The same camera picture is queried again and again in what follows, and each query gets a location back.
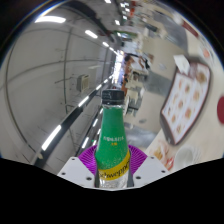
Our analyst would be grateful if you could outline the green drink bottle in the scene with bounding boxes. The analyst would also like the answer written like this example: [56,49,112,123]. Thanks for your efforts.
[94,88,132,190]

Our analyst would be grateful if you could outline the ceiling air conditioner unit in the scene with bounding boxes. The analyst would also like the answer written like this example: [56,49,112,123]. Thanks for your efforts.
[76,73,91,93]

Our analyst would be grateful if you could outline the beige chairs group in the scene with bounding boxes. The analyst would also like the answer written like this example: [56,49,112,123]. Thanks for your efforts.
[123,58,153,118]

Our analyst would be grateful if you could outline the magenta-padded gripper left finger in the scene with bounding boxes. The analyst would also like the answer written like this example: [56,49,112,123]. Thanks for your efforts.
[57,144,99,189]

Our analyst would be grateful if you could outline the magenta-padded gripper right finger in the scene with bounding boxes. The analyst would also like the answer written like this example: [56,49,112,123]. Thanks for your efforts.
[126,144,168,189]

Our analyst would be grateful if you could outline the flat round red coaster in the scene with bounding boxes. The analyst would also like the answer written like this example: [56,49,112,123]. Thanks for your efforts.
[216,95,224,125]

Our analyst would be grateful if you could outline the ceiling strip lights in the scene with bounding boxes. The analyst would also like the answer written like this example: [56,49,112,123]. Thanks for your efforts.
[33,0,134,153]

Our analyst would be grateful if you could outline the brown tray with paper liner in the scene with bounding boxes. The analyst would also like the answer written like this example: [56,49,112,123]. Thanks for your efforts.
[159,61,212,146]

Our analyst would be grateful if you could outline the crumpled white napkin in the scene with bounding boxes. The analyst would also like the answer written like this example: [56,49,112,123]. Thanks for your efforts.
[173,54,191,75]

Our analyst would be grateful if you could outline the clear plastic food bag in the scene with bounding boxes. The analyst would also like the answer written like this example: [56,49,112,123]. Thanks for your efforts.
[151,139,176,171]

